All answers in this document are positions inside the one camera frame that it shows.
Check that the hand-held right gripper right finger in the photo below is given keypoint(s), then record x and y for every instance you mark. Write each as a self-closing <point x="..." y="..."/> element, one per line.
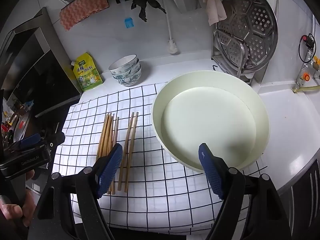
<point x="210" y="170"/>

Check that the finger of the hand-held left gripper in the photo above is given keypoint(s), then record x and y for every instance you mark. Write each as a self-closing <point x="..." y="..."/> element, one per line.
<point x="30" y="140"/>
<point x="53" y="140"/>

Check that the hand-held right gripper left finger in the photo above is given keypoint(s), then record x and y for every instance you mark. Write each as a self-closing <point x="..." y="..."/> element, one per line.
<point x="110" y="170"/>

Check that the pile of wooden chopsticks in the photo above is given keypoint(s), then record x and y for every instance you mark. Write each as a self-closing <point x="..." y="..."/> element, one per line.
<point x="110" y="140"/>

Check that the white round plastic basin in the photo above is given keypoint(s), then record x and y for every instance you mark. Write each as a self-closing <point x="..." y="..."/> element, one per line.
<point x="212" y="120"/>

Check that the person's left hand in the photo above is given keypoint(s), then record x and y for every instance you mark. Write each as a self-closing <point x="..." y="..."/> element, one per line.
<point x="11" y="210"/>

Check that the metal pan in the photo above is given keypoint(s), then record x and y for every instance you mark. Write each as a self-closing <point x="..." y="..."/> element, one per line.
<point x="20" y="127"/>

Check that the white black checked cloth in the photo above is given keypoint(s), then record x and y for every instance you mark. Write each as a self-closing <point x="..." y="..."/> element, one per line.
<point x="155" y="180"/>

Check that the black glass range hood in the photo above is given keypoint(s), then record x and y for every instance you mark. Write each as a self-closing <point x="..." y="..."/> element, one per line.
<point x="37" y="75"/>

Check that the yellow seasoning pouch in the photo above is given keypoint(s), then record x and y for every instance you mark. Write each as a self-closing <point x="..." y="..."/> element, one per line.
<point x="87" y="72"/>

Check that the small black hook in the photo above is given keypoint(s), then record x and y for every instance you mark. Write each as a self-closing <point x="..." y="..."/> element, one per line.
<point x="214" y="67"/>

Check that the grey cabinet front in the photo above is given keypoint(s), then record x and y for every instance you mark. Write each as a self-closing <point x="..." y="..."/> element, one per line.
<point x="307" y="205"/>

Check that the orange wavy dish cloth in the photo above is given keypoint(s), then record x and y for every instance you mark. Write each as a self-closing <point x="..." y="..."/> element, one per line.
<point x="82" y="10"/>

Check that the gas valve with fittings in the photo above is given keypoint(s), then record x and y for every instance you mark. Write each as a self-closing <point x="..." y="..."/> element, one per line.
<point x="306" y="76"/>

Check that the blue silicone brush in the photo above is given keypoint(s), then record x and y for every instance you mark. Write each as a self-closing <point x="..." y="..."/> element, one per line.
<point x="128" y="22"/>

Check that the perforated steel steamer plate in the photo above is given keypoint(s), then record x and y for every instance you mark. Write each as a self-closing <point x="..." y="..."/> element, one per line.
<point x="250" y="25"/>

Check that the black hanging rag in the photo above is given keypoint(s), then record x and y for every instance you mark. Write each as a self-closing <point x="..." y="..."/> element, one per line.
<point x="143" y="2"/>

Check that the pink hanging towel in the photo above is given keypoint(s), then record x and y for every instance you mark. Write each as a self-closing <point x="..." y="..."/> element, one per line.
<point x="215" y="5"/>

